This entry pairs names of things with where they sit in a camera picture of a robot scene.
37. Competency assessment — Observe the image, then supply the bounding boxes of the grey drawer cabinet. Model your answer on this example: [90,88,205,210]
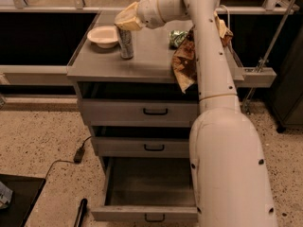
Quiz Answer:
[66,9,245,163]

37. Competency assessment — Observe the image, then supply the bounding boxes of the black floor cable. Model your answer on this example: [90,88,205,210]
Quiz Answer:
[44,135,92,179]

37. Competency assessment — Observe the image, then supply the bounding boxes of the grey drawer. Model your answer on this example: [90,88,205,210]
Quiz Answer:
[78,81,199,127]
[92,126,190,158]
[92,157,198,223]

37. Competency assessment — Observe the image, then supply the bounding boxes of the black power adapter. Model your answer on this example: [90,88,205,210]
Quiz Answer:
[73,147,85,164]

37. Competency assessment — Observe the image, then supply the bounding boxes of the black handle on floor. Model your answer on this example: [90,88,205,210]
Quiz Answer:
[73,199,88,227]

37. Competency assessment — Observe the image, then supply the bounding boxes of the black tray corner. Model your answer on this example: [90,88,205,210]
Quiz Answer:
[0,174,45,227]

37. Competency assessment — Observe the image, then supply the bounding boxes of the grey top drawer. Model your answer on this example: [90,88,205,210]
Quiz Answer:
[78,81,199,127]

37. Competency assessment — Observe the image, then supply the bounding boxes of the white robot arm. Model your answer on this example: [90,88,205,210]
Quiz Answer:
[115,0,277,227]

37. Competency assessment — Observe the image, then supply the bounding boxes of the grey side rail shelf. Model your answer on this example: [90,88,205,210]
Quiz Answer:
[233,67,276,88]

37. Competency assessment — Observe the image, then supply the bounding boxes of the green crumpled snack bag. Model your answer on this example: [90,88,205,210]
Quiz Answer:
[169,30,187,48]

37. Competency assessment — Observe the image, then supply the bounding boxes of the grey bottom drawer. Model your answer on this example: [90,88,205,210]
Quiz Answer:
[92,157,198,223]

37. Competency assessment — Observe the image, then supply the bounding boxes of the white bowl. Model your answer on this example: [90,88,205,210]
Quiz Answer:
[87,26,118,49]

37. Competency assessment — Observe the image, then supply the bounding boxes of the brown chip bag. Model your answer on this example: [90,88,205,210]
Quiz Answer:
[171,13,233,93]

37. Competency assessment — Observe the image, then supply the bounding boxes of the metal support pole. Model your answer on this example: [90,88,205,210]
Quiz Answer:
[241,0,296,114]

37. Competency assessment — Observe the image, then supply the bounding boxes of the grey middle drawer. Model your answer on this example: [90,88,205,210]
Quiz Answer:
[92,126,190,158]

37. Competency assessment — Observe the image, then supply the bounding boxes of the silver redbull can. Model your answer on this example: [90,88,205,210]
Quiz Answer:
[117,28,134,60]

